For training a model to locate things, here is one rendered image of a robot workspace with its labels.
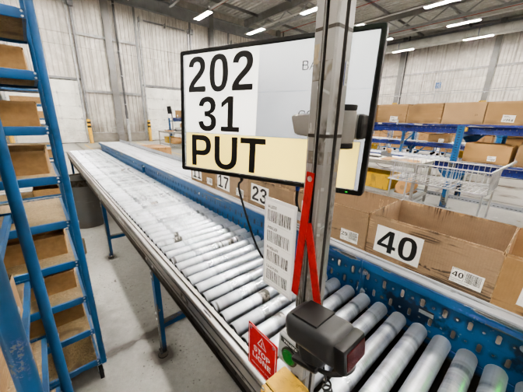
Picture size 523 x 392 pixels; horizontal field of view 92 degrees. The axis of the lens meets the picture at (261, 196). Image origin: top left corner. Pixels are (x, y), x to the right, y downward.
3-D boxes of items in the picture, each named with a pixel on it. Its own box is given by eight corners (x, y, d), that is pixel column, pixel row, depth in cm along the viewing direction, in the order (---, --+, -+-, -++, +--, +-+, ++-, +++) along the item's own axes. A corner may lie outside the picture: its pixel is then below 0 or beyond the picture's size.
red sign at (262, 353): (247, 361, 65) (248, 320, 62) (250, 358, 66) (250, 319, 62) (293, 414, 54) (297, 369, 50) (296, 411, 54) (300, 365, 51)
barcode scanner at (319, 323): (344, 413, 36) (343, 349, 34) (284, 362, 45) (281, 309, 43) (367, 383, 40) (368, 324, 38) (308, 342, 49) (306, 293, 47)
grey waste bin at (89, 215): (115, 223, 341) (108, 177, 322) (69, 234, 307) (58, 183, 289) (106, 213, 376) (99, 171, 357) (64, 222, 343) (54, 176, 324)
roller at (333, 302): (247, 359, 75) (250, 349, 72) (344, 288, 107) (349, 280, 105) (257, 375, 72) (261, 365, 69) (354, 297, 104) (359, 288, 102)
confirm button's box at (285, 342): (275, 358, 52) (276, 332, 50) (286, 350, 54) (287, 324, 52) (300, 383, 47) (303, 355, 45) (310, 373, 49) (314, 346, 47)
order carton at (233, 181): (215, 190, 188) (214, 166, 183) (246, 183, 206) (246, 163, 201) (247, 203, 159) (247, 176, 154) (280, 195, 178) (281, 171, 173)
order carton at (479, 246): (363, 251, 103) (369, 212, 98) (394, 232, 121) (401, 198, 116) (489, 304, 74) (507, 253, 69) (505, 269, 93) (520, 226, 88)
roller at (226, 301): (209, 305, 89) (213, 319, 89) (306, 257, 121) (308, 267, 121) (204, 302, 93) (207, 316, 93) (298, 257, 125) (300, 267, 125)
